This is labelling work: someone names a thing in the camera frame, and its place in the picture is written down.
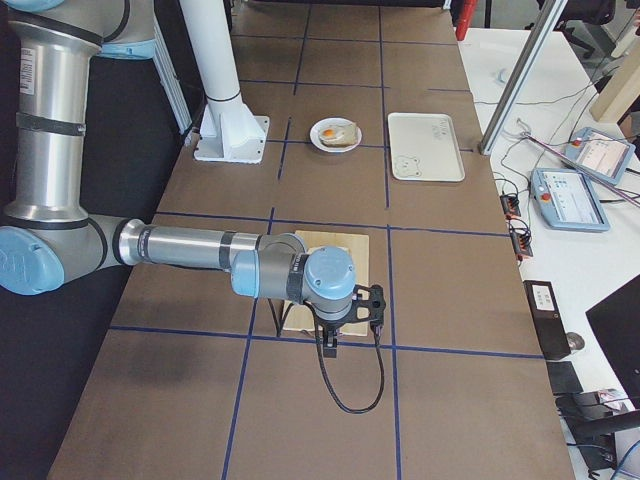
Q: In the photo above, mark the aluminium frame post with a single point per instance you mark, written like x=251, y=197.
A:
x=543, y=26

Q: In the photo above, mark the bread slice with fried egg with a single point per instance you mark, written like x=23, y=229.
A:
x=339, y=136

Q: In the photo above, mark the white round plate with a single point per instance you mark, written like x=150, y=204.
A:
x=324, y=123

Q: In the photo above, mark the far blue teach pendant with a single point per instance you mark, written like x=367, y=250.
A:
x=604, y=156

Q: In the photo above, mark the orange black connector block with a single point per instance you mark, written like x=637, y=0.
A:
x=521, y=242
x=511, y=205

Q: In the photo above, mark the black box with label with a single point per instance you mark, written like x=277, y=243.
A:
x=546, y=319

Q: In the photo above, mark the light wooden cutting board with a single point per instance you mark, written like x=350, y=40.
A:
x=357, y=245

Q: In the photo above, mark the white camera post with base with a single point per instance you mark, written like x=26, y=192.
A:
x=229, y=131

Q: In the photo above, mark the near blue teach pendant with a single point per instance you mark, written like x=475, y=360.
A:
x=567, y=201

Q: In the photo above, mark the blue teach pendant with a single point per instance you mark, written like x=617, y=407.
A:
x=567, y=201
x=604, y=156

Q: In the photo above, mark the black monitor corner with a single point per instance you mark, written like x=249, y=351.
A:
x=615, y=324

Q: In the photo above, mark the upper orange black connector block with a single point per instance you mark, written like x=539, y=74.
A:
x=511, y=205

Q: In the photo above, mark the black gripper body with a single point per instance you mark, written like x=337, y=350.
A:
x=330, y=329

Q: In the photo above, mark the lower orange black connector block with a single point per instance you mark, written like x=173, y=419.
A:
x=521, y=242

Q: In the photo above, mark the cream bear serving tray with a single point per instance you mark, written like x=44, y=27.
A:
x=424, y=147

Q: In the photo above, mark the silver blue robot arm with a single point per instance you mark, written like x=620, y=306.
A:
x=50, y=240

